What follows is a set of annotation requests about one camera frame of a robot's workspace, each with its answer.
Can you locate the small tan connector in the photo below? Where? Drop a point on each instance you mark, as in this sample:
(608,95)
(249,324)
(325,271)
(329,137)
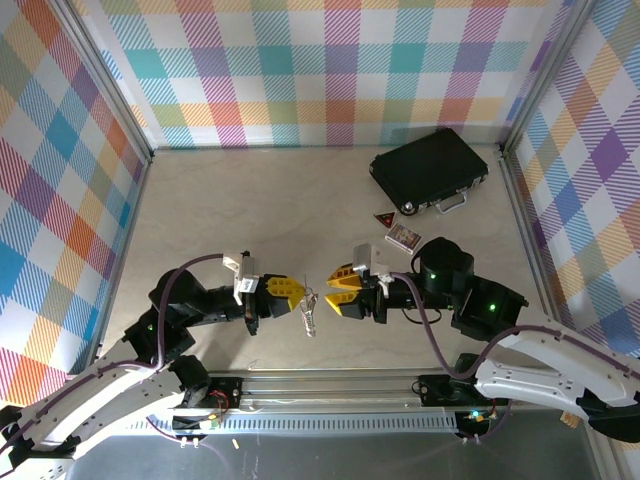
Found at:
(570,420)

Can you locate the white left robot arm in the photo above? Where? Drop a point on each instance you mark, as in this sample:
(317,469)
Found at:
(100,395)

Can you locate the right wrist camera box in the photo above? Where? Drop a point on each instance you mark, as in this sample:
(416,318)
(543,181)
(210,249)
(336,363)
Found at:
(364,260)

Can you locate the aluminium table edge rail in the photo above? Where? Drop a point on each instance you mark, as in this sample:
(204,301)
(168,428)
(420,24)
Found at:
(125,240)
(525,230)

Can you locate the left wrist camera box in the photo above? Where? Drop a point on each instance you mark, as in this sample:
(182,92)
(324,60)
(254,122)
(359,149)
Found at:
(245,277)

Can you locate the silver keys and keyring bunch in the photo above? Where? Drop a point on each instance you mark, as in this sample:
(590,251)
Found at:
(309,315)

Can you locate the aluminium frame post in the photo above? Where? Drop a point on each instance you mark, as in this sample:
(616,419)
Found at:
(105,85)
(547,80)

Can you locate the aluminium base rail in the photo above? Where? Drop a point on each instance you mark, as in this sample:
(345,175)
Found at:
(325,387)

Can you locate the black ribbed aluminium case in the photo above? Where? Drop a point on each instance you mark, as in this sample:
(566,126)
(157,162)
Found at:
(425,167)

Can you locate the red black triangular token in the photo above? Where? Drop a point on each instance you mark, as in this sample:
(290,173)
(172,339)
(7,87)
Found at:
(385,218)

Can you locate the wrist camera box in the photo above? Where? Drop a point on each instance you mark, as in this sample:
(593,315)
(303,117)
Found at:
(245,277)
(364,260)

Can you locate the blue playing card box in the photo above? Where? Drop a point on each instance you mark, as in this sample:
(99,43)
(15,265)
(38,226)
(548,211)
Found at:
(402,237)

